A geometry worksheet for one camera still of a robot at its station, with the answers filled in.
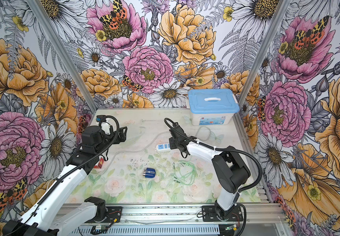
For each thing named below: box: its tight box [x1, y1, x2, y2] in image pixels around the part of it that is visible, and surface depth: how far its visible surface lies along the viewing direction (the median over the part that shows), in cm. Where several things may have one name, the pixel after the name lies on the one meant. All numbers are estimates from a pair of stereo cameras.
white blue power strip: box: [155, 143, 171, 151], surface depth 98 cm
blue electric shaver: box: [142, 167, 156, 179], surface depth 88 cm
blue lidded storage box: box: [185, 88, 241, 126], surface depth 107 cm
